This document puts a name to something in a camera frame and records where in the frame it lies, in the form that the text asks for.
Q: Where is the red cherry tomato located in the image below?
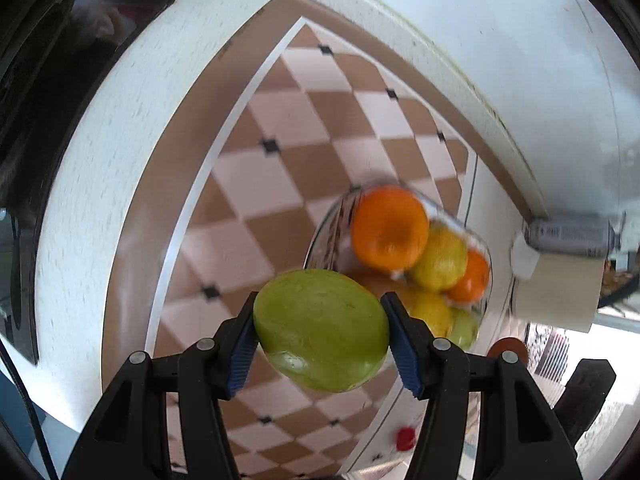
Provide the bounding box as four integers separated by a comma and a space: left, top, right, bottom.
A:
395, 426, 418, 452

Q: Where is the small green apple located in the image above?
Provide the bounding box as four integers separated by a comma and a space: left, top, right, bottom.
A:
448, 308, 480, 351

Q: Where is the large yellow citrus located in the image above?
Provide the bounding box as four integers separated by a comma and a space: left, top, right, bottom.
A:
398, 286, 454, 337

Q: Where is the bright orange tangerine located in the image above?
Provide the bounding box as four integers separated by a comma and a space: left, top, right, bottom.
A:
446, 249, 490, 304

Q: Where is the yellow green citrus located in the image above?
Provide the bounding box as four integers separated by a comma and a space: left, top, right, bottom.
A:
408, 222, 469, 292

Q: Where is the large green apple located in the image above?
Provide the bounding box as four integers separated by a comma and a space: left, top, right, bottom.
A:
253, 269, 390, 393

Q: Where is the cream cylindrical utensil holder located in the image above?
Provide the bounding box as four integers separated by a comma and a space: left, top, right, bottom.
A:
513, 252, 605, 333

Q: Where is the grey spray can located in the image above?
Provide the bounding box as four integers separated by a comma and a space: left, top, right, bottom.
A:
525, 216, 620, 258

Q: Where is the floral oval ceramic plate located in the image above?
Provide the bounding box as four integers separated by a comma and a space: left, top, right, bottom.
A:
304, 180, 492, 350

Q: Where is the checkered printed table mat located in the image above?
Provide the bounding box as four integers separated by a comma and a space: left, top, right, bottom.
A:
98, 0, 547, 480

